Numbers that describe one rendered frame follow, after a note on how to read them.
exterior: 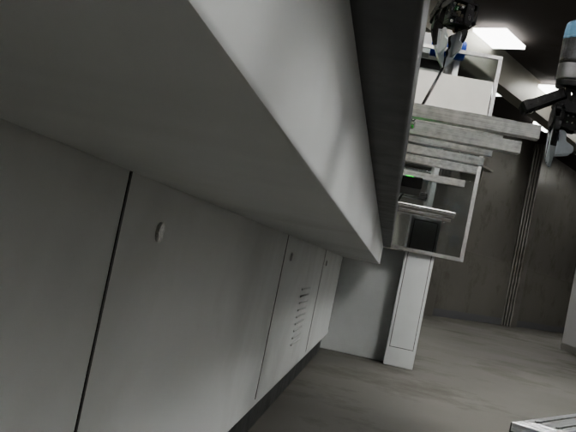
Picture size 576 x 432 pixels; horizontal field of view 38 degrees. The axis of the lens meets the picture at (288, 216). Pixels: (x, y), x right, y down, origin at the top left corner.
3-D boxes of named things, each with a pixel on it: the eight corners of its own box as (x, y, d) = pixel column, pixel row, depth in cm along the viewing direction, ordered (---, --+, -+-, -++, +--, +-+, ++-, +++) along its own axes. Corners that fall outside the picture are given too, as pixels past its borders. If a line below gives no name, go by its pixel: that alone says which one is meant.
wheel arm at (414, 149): (482, 167, 310) (483, 157, 310) (483, 165, 306) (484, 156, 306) (348, 142, 316) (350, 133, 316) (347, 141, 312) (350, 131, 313)
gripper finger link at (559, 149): (571, 169, 204) (578, 131, 204) (546, 164, 204) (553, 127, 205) (567, 170, 207) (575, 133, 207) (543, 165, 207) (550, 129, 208)
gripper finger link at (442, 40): (438, 60, 199) (446, 22, 200) (429, 64, 205) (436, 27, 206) (451, 63, 200) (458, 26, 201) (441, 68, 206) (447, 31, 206)
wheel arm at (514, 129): (536, 145, 185) (539, 126, 185) (538, 142, 182) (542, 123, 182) (341, 110, 191) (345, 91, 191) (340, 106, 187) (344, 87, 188)
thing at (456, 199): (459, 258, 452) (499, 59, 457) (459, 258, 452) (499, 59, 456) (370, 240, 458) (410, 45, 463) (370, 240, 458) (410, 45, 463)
